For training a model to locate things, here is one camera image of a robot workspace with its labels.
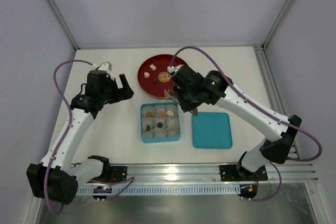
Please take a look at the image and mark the metal tongs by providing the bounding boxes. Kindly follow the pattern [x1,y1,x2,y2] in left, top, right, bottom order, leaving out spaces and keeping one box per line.
[164,89,198,116]

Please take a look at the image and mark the cream oval chocolate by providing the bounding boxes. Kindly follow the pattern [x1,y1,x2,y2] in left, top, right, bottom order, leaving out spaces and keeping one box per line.
[166,111,174,117]

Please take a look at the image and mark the teal box lid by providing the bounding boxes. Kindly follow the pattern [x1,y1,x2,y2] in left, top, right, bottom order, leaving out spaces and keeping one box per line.
[192,112,233,150]

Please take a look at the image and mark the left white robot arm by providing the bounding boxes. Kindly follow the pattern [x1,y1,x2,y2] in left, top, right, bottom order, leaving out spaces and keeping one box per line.
[26,70,134,205]

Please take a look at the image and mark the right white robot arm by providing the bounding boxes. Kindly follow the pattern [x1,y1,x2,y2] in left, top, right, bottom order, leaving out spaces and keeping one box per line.
[167,65,302,180]

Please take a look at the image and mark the white chocolate cube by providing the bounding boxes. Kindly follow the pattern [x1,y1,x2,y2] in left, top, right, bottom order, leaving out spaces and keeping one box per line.
[150,64,156,71]

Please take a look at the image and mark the red round tray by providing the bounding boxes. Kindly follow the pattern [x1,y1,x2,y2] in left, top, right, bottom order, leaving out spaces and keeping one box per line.
[137,54,175,99]

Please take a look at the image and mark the teal box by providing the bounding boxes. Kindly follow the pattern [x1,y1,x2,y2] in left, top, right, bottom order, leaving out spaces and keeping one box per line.
[140,102,181,144]

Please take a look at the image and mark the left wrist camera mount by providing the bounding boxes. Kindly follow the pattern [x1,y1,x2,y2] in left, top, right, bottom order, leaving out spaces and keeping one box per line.
[91,62,112,75]

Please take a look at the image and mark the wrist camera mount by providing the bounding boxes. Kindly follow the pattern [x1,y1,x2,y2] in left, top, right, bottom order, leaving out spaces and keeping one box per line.
[91,62,112,75]
[167,65,184,75]

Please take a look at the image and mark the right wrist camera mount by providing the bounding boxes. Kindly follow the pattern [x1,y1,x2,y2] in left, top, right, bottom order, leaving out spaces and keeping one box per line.
[167,65,184,75]

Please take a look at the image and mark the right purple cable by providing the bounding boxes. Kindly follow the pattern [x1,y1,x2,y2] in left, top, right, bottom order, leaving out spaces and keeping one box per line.
[167,46,323,202]

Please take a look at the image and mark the purple cable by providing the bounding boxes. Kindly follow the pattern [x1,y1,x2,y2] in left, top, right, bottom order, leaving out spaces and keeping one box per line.
[44,60,135,215]
[167,46,323,202]

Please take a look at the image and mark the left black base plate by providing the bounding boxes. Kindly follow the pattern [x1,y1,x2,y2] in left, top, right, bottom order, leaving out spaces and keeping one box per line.
[110,166,128,183]

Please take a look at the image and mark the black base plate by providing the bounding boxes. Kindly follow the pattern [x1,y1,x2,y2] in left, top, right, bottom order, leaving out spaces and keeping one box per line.
[110,166,128,183]
[219,164,268,182]

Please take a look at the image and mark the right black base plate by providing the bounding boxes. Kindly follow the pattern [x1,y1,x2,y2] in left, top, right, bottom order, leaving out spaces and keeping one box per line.
[219,164,268,182]

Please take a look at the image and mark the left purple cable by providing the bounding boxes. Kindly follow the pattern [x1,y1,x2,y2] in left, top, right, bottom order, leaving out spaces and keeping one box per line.
[44,60,135,215]

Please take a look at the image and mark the perforated cable duct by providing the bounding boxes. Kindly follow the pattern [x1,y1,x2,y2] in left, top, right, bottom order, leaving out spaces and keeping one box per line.
[76,183,240,197]

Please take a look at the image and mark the aluminium rail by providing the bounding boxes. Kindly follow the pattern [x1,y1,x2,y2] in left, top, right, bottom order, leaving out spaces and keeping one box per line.
[67,161,320,184]

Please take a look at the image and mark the left aluminium frame post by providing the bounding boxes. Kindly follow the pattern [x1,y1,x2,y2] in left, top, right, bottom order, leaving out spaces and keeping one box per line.
[46,0,80,50]

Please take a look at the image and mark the aluminium frame post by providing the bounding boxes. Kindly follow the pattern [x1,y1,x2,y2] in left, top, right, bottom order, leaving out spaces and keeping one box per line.
[46,0,80,50]
[261,0,296,50]

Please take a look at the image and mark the right aluminium frame post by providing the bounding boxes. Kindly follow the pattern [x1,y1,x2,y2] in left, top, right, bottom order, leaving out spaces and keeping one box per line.
[261,0,296,50]

